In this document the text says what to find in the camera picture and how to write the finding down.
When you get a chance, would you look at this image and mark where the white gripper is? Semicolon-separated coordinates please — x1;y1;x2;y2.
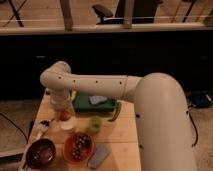
50;89;73;111

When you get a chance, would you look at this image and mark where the orange apple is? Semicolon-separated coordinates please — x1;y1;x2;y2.
59;110;71;121

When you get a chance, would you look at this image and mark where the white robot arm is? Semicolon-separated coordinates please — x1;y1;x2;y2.
40;61;197;171

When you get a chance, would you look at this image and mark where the white paper cup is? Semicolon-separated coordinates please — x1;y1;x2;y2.
60;117;76;133

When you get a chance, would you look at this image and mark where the green plastic cup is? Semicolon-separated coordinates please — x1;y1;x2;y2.
88;116;102;134

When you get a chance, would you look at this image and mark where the green cutting board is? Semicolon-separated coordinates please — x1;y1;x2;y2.
72;92;117;112

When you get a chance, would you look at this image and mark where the metal spoon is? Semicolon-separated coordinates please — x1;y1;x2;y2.
36;118;54;140

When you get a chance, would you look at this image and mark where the orange bowl with nuts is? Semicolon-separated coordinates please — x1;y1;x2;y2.
62;132;96;164

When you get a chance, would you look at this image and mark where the dark brown bowl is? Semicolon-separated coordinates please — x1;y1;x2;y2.
25;138;56;169

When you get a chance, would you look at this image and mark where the grey sponge block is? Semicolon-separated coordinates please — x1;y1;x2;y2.
87;144;110;169

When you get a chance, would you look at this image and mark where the black office chair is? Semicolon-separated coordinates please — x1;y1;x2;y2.
92;0;161;25

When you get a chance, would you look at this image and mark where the blue floor box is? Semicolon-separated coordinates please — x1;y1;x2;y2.
190;93;212;108

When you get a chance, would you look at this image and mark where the black floor cable left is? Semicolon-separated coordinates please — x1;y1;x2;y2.
0;112;30;144

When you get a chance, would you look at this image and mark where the black floor cable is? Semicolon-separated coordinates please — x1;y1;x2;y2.
0;112;30;144
188;105;200;148

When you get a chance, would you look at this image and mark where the black floor cable right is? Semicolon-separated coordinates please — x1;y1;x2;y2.
188;105;200;148

